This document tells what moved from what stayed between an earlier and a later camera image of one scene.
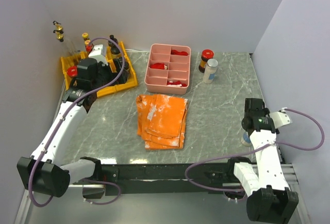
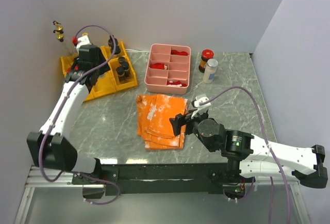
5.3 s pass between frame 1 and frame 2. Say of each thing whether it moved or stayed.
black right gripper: moved
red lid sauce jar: stayed
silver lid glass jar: stayed
